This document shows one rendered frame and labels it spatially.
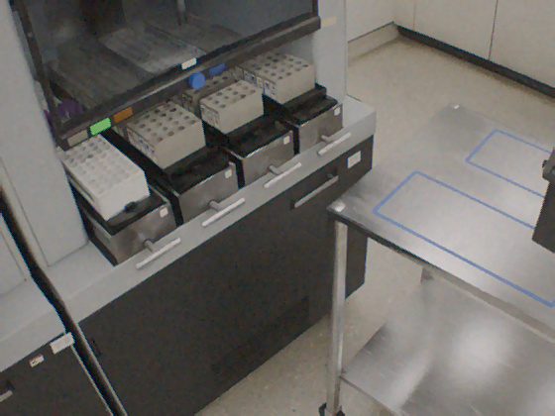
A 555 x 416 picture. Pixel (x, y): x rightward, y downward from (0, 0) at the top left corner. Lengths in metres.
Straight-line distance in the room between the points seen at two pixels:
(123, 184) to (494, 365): 0.97
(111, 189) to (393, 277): 1.19
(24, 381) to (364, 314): 1.12
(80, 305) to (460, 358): 0.90
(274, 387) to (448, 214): 0.91
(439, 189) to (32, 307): 0.76
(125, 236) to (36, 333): 0.24
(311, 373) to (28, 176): 1.07
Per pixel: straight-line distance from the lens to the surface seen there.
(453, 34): 3.27
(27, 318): 1.06
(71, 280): 1.08
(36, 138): 0.97
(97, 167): 1.09
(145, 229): 1.06
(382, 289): 1.94
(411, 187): 1.04
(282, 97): 1.25
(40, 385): 1.17
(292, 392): 1.71
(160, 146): 1.09
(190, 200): 1.09
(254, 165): 1.16
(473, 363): 1.47
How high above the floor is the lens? 1.48
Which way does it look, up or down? 42 degrees down
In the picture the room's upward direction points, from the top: 5 degrees counter-clockwise
